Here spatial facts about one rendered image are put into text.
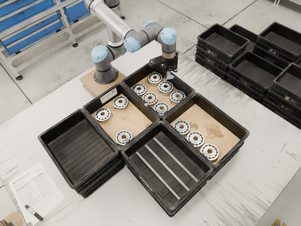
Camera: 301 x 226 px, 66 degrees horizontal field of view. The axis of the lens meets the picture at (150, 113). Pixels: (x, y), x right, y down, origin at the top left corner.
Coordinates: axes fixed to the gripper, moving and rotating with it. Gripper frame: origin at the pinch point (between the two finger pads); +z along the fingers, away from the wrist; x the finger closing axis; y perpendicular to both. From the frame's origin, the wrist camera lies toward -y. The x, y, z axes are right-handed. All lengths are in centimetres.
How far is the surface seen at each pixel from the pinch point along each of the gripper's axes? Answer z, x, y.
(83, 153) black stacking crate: 12, -47, -46
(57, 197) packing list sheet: 22, -71, -61
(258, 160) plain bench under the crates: 26, -43, 58
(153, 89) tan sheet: 17.3, 1.3, -8.0
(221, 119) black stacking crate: 10.3, -23.1, 34.1
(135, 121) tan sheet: 14.4, -24.5, -17.6
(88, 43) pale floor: 115, 138, -111
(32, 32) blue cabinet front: 68, 109, -157
